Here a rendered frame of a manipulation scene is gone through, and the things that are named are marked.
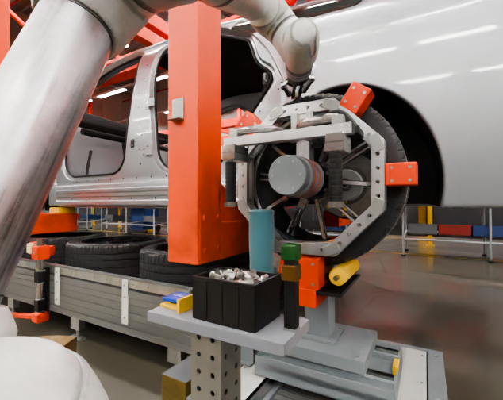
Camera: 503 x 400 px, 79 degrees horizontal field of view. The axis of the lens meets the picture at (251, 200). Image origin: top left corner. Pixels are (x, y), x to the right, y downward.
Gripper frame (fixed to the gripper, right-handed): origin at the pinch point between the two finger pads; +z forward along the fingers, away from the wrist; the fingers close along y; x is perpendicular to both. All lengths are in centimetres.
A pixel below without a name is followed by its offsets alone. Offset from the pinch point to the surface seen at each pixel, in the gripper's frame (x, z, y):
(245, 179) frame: -28.6, -0.7, -26.5
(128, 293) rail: -65, 28, -96
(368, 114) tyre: -18.2, -13.4, 20.9
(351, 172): -30.8, 28.9, 21.8
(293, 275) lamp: -62, -44, -17
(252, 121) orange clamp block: -7.2, -4.2, -18.8
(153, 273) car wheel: -59, 36, -85
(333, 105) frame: -13.5, -17.5, 9.1
